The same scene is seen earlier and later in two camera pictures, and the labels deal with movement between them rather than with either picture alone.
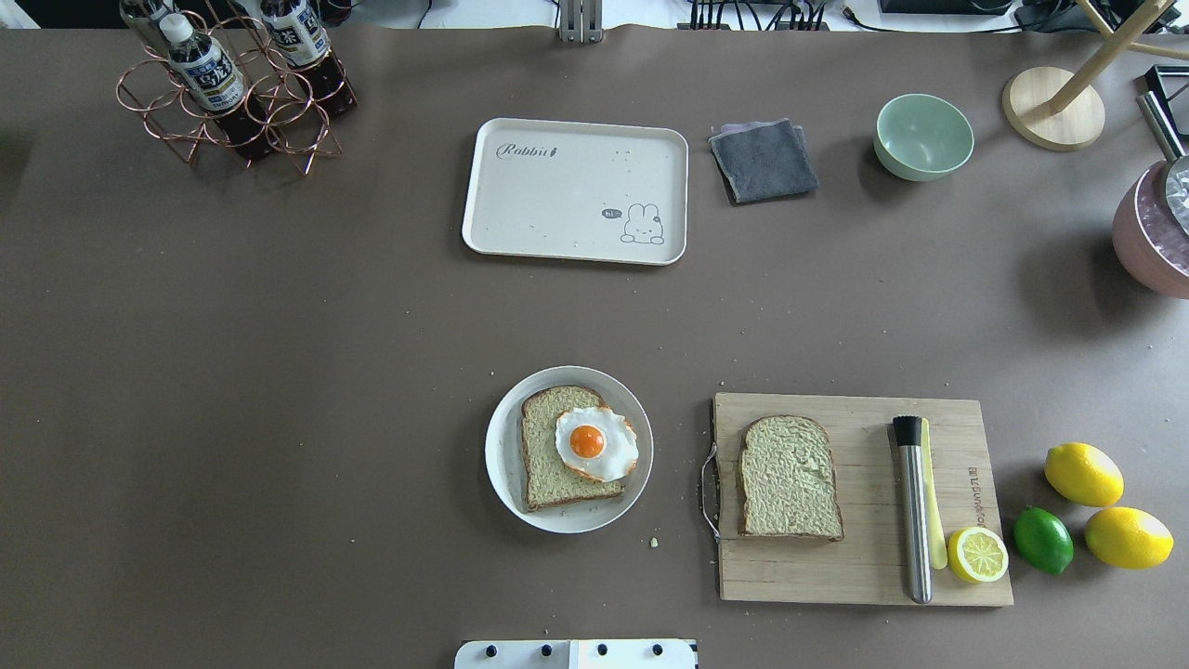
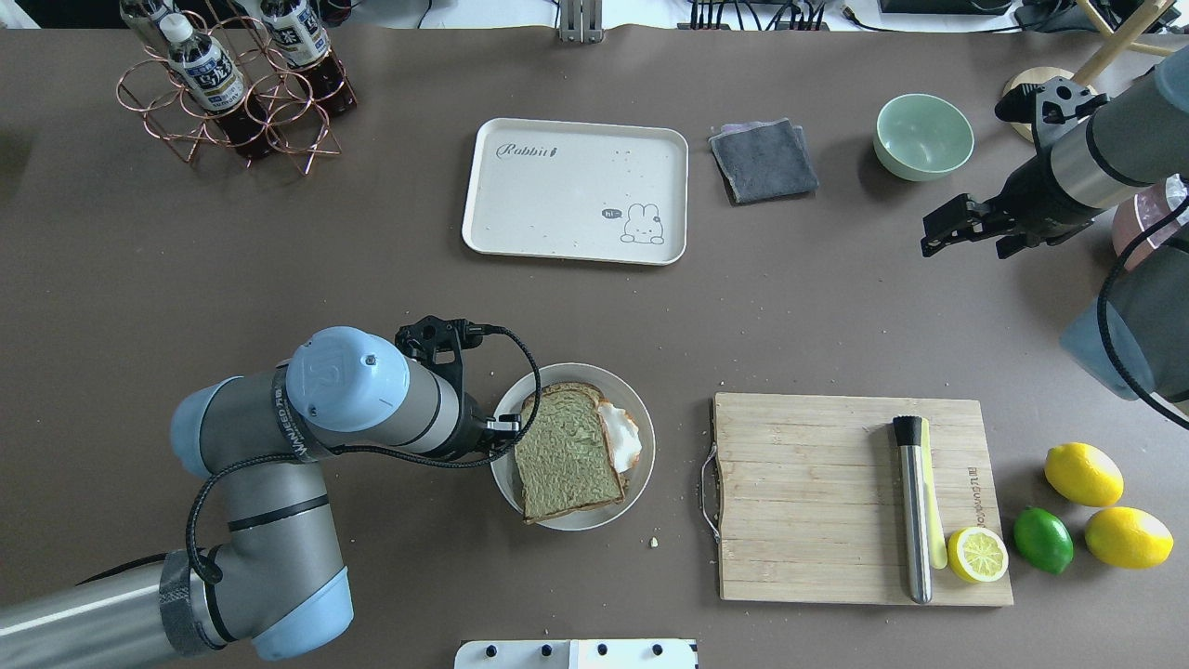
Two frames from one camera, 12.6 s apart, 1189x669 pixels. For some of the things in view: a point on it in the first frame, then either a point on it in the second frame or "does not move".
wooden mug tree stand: x=1055 y=110 does not move
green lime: x=1044 y=540 does not move
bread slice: x=787 y=480 to x=568 y=461
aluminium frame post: x=581 y=20 does not move
